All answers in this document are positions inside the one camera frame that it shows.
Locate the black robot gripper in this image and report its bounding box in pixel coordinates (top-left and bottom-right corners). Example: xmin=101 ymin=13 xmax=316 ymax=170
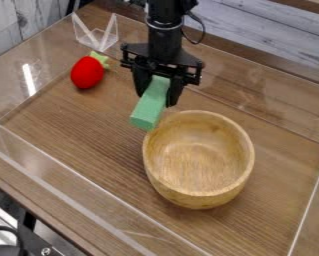
xmin=119 ymin=19 xmax=206 ymax=108

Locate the green rectangular block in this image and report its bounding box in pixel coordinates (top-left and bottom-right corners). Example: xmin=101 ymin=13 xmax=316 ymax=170
xmin=130 ymin=76 xmax=170 ymax=131

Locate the light wooden bowl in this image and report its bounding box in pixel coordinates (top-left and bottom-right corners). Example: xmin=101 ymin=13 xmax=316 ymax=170
xmin=142 ymin=110 xmax=256 ymax=209

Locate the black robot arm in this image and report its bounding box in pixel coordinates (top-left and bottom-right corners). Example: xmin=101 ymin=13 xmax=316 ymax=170
xmin=121 ymin=0 xmax=206 ymax=107

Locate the red plush strawberry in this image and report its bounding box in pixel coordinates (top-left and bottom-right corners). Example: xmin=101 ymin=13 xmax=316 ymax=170
xmin=71 ymin=51 xmax=110 ymax=89

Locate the clear acrylic corner bracket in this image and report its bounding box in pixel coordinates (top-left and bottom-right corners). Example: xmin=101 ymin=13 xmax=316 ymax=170
xmin=71 ymin=13 xmax=119 ymax=52

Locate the clear acrylic tray wall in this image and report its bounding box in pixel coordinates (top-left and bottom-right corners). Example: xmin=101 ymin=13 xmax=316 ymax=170
xmin=0 ymin=125 xmax=211 ymax=256

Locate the black cable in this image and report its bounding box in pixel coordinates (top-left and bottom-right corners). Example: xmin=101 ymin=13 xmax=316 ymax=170
xmin=0 ymin=224 xmax=26 ymax=256

